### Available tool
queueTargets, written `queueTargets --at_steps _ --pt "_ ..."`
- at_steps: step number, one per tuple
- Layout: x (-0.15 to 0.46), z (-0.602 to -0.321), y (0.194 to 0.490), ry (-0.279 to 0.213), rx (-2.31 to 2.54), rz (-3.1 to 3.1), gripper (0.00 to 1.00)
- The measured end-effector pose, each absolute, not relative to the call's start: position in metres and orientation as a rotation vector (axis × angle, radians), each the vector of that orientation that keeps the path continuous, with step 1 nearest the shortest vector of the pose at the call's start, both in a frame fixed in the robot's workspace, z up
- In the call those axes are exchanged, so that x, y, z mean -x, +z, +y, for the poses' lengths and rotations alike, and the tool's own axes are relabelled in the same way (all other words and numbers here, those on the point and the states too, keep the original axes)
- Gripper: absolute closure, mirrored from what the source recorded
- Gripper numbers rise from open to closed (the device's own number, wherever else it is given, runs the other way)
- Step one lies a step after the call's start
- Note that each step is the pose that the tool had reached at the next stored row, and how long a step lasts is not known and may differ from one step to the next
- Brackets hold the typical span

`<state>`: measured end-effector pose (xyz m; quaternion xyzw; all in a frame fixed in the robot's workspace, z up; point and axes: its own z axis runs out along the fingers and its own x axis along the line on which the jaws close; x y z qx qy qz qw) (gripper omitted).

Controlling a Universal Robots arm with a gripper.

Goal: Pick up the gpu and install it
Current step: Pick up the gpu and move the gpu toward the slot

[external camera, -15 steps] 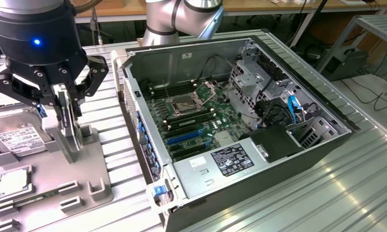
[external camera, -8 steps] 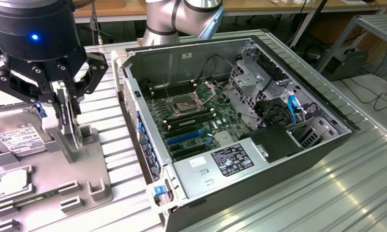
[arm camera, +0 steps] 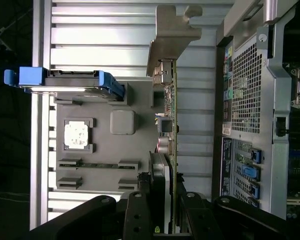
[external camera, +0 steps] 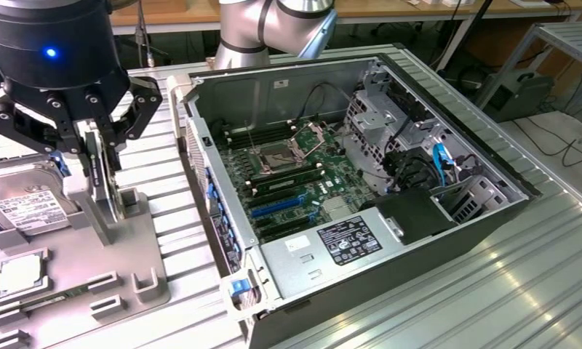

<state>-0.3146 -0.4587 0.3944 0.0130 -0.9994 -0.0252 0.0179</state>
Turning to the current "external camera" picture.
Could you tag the silver CPU chip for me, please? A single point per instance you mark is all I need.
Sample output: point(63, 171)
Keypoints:
point(21, 272)

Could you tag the metal slat side table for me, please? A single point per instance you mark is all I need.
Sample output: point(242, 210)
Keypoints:
point(571, 40)

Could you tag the grey plastic corner bracket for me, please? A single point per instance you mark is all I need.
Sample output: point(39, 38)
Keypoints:
point(174, 94)
point(238, 309)

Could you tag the thin locking lever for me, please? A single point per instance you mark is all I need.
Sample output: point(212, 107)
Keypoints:
point(250, 135)

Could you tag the silver chipset heat sink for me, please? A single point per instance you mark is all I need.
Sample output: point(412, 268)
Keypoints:
point(336, 206)

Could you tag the black expansion slot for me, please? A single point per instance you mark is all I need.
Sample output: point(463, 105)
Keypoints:
point(288, 229)
point(276, 199)
point(283, 220)

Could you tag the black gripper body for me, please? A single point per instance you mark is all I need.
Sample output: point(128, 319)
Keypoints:
point(53, 36)

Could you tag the wooden desk white frame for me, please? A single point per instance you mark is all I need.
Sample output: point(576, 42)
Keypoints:
point(514, 11)

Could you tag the blue expansion slot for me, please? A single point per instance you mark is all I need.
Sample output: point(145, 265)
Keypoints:
point(276, 210)

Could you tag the RAM stick with black chips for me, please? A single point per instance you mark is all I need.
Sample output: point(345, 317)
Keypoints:
point(285, 181)

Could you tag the green RAM stick bare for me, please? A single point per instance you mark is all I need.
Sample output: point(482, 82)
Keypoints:
point(53, 299)

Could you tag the perforated metal drive cage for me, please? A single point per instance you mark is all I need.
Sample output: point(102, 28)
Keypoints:
point(363, 145)

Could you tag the CPU socket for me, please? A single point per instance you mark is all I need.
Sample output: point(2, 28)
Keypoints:
point(276, 158)

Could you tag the black RAM slot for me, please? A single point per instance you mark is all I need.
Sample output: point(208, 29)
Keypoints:
point(261, 136)
point(264, 141)
point(260, 132)
point(280, 173)
point(258, 128)

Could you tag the white box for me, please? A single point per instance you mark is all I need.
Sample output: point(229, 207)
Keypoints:
point(440, 3)

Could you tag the silver hard disk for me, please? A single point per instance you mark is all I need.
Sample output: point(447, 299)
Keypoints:
point(23, 203)

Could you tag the metal disk bay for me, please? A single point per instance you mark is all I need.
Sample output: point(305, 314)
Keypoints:
point(466, 207)

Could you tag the metal socket cover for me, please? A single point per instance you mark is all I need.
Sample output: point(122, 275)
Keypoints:
point(313, 126)

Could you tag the silver power supply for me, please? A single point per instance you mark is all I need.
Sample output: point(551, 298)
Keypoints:
point(295, 269)

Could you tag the black box device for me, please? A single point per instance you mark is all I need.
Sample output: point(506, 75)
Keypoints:
point(523, 94)

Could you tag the blue plastic case tab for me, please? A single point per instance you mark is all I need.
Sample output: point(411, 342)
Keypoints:
point(237, 285)

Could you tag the black plastic shroud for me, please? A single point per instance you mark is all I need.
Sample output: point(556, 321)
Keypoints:
point(407, 214)

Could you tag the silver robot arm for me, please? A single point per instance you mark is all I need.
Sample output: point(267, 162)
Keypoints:
point(241, 32)

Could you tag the grey plastic parts rack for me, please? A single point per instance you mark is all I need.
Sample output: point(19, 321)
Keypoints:
point(77, 261)

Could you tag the green motherboard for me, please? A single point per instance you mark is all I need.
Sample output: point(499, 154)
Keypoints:
point(339, 171)

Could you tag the open black PC case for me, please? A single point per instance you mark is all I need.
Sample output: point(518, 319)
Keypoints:
point(466, 254)

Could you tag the graphics card with fan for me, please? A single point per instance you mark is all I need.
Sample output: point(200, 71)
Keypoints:
point(93, 171)

